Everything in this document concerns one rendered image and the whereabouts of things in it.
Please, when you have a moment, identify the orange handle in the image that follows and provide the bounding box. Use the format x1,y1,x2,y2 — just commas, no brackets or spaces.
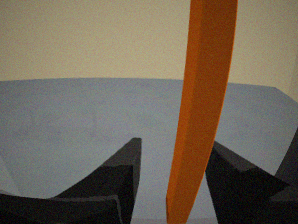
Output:
165,0,238,224

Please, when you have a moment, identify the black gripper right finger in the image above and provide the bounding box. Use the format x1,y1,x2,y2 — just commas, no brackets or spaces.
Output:
205,140,298,224

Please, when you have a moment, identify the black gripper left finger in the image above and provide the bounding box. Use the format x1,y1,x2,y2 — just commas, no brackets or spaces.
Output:
0,137,142,224

